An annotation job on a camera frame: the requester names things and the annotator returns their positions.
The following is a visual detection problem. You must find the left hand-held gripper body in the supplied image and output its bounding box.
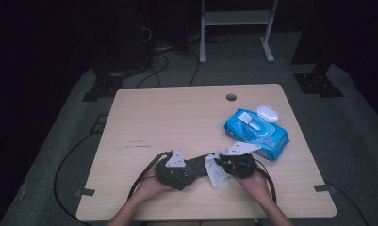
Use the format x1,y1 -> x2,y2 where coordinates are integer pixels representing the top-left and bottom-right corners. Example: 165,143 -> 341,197
154,150 -> 194,191

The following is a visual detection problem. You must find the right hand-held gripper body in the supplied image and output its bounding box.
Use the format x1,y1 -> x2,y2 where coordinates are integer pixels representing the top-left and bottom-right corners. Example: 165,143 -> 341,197
219,140 -> 262,180

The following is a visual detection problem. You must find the white wet wipe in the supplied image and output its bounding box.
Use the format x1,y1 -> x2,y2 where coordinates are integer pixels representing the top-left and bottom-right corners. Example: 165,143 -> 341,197
204,147 -> 232,189

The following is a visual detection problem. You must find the blue wet wipes pack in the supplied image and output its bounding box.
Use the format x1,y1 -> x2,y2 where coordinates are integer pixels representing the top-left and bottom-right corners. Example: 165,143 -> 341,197
223,108 -> 290,162

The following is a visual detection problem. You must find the person's left hand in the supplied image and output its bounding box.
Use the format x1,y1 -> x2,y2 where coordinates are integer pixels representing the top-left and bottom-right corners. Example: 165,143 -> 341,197
134,170 -> 175,202

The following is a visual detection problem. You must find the person's right hand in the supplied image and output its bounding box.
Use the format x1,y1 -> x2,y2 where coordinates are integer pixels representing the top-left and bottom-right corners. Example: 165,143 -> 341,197
234,169 -> 271,202

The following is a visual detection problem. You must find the white oval plastic lid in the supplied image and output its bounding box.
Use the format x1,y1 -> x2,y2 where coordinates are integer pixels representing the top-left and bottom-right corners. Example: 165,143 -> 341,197
255,105 -> 280,123

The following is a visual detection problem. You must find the dark tape piece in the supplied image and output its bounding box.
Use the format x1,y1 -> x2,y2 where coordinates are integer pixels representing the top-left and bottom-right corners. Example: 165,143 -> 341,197
74,187 -> 96,198
313,184 -> 336,193

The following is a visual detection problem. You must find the black stand base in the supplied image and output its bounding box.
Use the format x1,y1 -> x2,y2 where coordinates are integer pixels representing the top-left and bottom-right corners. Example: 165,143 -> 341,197
82,70 -> 125,103
293,63 -> 345,98

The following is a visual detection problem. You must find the dark computer tower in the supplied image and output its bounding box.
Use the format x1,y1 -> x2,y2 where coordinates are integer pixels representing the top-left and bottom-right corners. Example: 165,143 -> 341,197
91,0 -> 153,74

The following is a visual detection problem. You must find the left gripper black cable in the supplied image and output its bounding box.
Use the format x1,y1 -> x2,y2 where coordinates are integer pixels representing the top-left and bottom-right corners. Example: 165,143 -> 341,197
127,151 -> 173,201

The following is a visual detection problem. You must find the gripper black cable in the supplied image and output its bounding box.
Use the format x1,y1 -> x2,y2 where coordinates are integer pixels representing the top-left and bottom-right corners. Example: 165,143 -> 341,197
254,158 -> 277,203
127,151 -> 173,201

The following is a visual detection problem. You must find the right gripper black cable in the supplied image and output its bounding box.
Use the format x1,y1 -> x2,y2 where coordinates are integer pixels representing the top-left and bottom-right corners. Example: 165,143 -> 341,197
254,158 -> 277,203

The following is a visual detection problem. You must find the thin black floor cable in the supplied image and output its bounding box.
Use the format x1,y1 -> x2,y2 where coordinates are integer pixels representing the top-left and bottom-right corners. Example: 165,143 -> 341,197
189,46 -> 201,88

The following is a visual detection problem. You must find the looped black floor cable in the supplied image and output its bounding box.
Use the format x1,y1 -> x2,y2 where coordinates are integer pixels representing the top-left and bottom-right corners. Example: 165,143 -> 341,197
136,52 -> 171,89

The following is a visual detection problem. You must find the white metal table frame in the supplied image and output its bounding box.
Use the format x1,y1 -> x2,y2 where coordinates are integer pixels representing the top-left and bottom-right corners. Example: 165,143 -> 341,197
199,0 -> 279,64

